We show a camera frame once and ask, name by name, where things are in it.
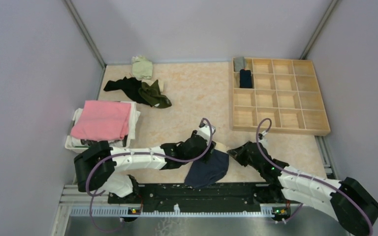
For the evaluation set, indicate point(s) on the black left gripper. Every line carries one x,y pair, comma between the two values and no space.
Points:
206,156

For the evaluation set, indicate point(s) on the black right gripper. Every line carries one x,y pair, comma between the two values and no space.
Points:
238,153

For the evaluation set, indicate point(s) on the navy underwear cream waistband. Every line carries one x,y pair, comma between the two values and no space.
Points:
203,174

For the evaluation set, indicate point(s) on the navy orange underwear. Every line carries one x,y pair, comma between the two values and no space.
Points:
245,79

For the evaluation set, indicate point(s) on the grey underwear white waistband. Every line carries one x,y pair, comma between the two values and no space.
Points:
239,63

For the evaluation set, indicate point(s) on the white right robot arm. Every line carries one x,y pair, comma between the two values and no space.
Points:
346,201

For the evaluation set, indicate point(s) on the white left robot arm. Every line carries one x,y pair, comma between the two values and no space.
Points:
99,167

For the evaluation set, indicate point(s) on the dark green underwear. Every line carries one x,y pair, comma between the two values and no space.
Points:
154,97

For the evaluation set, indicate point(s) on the black underwear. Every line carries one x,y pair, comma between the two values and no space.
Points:
130,86

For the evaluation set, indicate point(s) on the light green underwear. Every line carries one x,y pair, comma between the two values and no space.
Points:
141,68

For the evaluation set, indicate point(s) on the wooden compartment tray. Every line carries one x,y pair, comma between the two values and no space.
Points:
284,90

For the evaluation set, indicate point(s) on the white folded cloth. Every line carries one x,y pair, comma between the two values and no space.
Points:
133,117

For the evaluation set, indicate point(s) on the pink folded cloth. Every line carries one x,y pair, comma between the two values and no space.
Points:
102,121

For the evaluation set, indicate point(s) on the white perforated plastic basket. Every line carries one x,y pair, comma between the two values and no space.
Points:
75,148

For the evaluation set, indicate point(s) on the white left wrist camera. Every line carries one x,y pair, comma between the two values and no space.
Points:
206,132

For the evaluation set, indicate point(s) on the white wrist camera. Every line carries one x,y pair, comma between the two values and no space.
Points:
262,139
206,132

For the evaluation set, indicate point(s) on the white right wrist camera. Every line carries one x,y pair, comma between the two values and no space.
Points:
262,139

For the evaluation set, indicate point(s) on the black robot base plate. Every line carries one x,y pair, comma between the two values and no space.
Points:
217,198

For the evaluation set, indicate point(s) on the aluminium frame rail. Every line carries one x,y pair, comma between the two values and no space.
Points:
173,209

